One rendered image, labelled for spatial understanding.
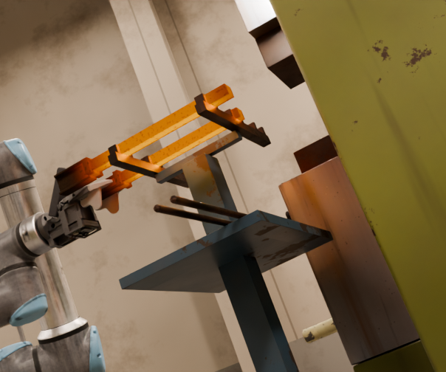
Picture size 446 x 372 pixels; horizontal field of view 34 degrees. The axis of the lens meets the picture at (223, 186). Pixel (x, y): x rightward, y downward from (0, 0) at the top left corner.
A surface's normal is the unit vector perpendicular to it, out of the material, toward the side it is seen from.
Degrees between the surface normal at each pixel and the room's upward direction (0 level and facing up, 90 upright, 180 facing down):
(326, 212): 90
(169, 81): 90
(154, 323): 90
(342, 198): 90
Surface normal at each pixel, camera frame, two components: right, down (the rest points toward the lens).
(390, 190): -0.40, -0.17
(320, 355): -0.22, -0.25
